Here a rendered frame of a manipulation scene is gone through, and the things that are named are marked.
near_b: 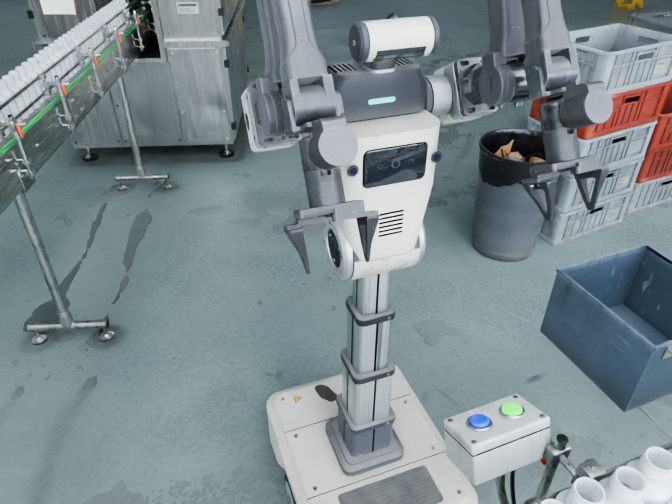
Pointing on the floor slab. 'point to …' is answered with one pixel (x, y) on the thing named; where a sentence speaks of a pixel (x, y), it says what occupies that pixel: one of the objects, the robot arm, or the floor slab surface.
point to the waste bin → (507, 197)
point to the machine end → (167, 77)
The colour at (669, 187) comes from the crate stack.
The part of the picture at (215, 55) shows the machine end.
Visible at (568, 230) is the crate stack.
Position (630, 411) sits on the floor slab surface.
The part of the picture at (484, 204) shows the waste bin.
